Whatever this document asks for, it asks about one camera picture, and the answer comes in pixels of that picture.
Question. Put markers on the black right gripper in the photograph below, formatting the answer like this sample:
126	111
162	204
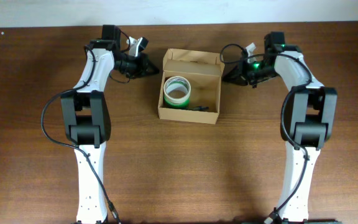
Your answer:
242	74

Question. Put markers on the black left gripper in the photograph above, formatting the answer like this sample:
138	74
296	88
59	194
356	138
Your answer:
142	66

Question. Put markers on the cardboard box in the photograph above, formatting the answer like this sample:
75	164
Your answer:
190	78

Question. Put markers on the white tape roll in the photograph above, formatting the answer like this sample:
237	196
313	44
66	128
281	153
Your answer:
177	90

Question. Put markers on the green tape roll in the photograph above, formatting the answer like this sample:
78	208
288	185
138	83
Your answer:
176	103

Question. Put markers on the black white marker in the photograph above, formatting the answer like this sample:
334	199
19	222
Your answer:
199	108

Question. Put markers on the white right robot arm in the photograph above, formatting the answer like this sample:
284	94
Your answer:
306	117

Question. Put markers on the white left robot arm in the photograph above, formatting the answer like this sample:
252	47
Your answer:
86	118

